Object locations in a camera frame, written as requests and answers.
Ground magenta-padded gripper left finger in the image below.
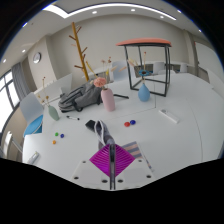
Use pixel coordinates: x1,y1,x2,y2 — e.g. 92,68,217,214
70,143,114,191

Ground blue vase with flowers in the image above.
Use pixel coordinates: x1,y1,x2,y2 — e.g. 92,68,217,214
128,51,153,103

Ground grey pink striped towel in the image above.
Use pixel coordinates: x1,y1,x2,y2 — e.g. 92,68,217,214
94,119,155,173

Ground ceiling lights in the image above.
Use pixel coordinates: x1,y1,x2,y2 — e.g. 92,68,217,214
2,2,183,64

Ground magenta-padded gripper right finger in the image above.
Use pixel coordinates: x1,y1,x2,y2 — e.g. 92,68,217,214
112,143,155,191

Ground white flat bar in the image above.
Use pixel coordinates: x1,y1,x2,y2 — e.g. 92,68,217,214
158,108,180,124

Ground window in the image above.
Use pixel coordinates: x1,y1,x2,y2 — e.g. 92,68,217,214
0,74,21,134

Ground grey backpack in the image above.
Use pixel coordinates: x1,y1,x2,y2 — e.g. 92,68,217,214
58,81,104,113

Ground white chair with blue seat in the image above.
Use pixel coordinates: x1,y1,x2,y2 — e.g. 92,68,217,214
19,91,45,138

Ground black-framed orange-topped side table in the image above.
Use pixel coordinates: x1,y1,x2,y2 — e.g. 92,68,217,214
115,37,173,98

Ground wooden coat rack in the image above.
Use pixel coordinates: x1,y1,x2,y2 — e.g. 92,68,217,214
68,21,91,83

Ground thin black pen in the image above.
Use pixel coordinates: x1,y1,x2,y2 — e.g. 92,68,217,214
113,93,130,100

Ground green vase with dried stems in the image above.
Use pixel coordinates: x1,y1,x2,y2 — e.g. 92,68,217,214
37,76,60,122

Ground grey curtain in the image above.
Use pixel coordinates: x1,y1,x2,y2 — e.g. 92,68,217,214
11,61,31,101

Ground pink vase with flower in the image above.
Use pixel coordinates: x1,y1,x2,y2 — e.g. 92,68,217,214
85,58,118,113

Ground round wall clock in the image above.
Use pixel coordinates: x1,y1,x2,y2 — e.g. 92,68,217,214
32,52,42,64

